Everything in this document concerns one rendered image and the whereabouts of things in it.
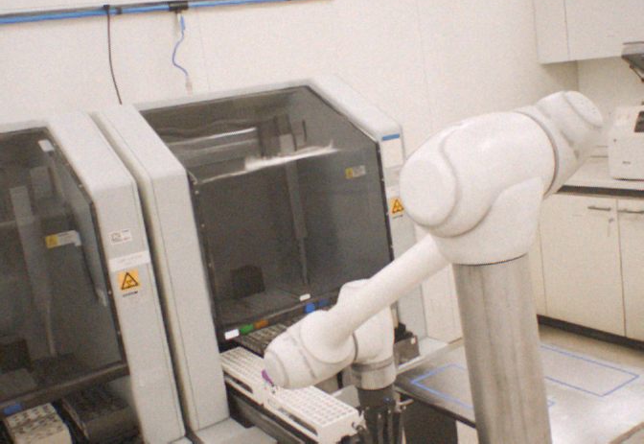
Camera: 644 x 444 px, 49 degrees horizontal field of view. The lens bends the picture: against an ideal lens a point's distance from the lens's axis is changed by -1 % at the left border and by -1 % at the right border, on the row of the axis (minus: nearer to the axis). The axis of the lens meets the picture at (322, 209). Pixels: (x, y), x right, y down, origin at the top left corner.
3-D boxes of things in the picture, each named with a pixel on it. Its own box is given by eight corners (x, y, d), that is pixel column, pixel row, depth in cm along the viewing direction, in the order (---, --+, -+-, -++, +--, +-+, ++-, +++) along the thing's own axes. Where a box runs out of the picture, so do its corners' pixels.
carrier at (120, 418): (132, 425, 182) (127, 404, 181) (134, 428, 180) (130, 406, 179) (87, 442, 176) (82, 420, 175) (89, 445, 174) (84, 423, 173)
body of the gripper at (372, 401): (379, 369, 150) (385, 410, 152) (347, 384, 146) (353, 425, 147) (402, 380, 144) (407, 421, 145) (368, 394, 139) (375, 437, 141)
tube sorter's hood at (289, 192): (156, 306, 233) (119, 112, 222) (311, 259, 265) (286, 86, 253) (222, 343, 190) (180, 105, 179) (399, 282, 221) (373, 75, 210)
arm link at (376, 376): (339, 357, 145) (343, 385, 146) (365, 369, 137) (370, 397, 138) (375, 343, 150) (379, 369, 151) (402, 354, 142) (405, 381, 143)
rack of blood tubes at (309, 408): (264, 410, 183) (260, 388, 182) (296, 397, 188) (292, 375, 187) (327, 453, 158) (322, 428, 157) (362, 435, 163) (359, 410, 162)
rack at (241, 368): (213, 377, 210) (209, 357, 209) (243, 365, 215) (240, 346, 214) (261, 408, 185) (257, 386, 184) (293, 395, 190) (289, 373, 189)
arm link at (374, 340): (370, 341, 151) (323, 363, 143) (359, 270, 148) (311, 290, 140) (407, 351, 143) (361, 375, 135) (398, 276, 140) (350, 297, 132)
